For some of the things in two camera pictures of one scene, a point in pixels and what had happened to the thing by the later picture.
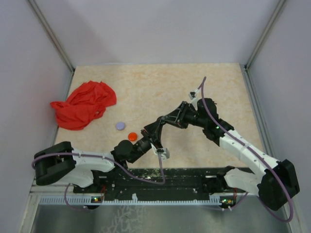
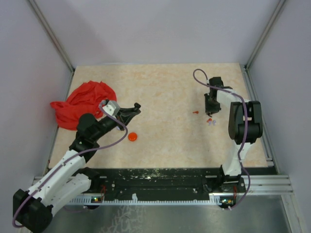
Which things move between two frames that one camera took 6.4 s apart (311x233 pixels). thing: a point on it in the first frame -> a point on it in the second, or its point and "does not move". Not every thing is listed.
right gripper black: (178, 116) -> (209, 108)
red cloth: (89, 102) does not move
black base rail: (152, 182) does not move
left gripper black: (154, 131) -> (126, 114)
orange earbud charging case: (132, 136) does not move
